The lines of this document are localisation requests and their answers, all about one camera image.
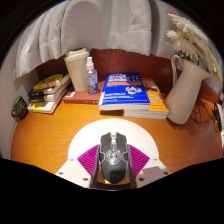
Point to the orange cover book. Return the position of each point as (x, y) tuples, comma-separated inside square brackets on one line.
[(156, 100)]

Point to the black spine book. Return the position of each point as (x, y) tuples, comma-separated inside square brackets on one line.
[(46, 97), (46, 90)]

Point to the clear spray bottle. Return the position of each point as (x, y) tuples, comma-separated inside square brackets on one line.
[(91, 80)]

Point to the white flower bouquet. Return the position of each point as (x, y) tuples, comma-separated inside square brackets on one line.
[(190, 40)]

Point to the grey black computer mouse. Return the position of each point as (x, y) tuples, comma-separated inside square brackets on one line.
[(113, 156)]

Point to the white yellow black mouse pad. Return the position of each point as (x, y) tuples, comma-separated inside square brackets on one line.
[(86, 136)]

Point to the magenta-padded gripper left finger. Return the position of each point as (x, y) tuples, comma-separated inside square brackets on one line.
[(71, 171)]

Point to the blue cover book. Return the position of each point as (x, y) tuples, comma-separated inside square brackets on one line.
[(125, 88)]

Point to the dark mug with green inside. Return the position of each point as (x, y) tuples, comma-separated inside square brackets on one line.
[(19, 108)]

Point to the white pitcher vase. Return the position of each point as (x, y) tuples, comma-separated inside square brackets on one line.
[(186, 93)]

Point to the white pleated curtain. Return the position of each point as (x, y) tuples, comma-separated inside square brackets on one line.
[(96, 23)]

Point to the red book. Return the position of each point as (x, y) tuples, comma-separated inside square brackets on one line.
[(80, 97)]

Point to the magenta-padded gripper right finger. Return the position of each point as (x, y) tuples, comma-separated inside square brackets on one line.
[(153, 171)]

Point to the white yellow thick book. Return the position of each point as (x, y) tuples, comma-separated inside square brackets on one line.
[(43, 106)]

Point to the cream travel cup with lid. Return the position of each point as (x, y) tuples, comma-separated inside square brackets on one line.
[(77, 70)]

